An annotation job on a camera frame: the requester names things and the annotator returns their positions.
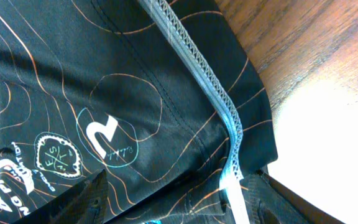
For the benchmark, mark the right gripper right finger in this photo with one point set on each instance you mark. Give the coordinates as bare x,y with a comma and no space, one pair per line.
269,201

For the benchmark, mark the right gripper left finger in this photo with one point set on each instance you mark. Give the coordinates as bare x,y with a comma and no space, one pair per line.
84,203

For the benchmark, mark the black orange-lined jersey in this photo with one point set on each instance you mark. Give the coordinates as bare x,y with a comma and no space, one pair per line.
89,85

